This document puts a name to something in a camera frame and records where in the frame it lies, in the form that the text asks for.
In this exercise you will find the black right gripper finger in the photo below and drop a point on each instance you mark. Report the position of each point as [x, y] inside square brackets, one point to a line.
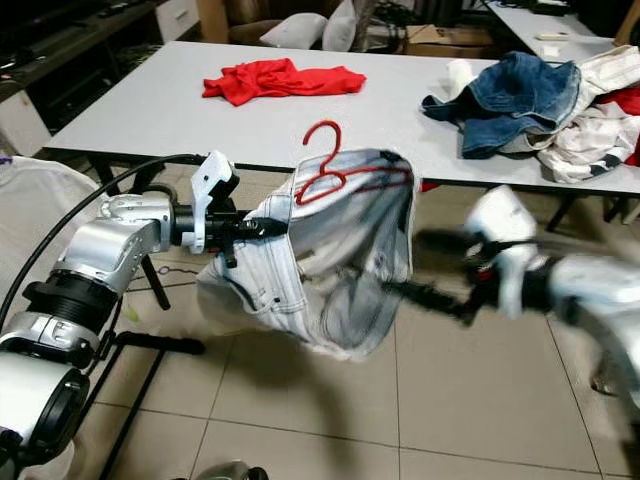
[450, 242]
[445, 303]

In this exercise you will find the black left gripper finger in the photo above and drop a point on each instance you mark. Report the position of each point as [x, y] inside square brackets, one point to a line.
[265, 230]

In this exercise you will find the red clothes hanger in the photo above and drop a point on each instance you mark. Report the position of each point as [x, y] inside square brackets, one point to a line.
[323, 172]

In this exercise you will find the pale washed denim jeans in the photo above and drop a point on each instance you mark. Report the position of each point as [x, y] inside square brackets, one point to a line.
[350, 270]

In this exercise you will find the dark blue denim jeans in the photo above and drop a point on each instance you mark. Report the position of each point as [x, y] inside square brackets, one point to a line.
[510, 100]

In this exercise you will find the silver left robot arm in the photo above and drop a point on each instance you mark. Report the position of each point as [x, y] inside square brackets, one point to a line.
[120, 255]

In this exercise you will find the black clothes rack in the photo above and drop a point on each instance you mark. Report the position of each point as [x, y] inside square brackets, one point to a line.
[160, 344]

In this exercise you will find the long white folding table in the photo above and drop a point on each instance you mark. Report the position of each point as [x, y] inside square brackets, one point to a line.
[160, 110]

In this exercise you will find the red cloth garment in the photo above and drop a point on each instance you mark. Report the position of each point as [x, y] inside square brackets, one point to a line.
[625, 100]
[275, 80]

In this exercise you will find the white hung T-shirt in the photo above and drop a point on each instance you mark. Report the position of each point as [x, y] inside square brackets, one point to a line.
[40, 200]

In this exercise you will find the plain white garment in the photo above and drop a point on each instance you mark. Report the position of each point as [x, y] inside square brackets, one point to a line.
[460, 78]

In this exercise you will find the white garment black stripes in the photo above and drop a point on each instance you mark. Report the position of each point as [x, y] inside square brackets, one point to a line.
[585, 145]

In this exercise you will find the brown cardboard box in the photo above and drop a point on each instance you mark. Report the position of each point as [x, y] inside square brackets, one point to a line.
[450, 42]

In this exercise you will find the grey pillow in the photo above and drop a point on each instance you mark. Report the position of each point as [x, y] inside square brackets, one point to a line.
[295, 32]
[340, 28]

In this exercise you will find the brown round chair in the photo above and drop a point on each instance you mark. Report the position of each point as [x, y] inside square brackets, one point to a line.
[245, 12]

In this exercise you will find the white hooded garment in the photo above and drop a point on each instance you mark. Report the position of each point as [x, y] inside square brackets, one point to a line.
[610, 70]

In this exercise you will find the dark low media cabinet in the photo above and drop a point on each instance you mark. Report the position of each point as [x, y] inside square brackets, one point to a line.
[80, 50]

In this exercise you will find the small white table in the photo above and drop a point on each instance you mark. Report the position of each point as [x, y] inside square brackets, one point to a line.
[560, 25]

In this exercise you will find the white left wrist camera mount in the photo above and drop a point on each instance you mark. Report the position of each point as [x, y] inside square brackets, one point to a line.
[208, 195]

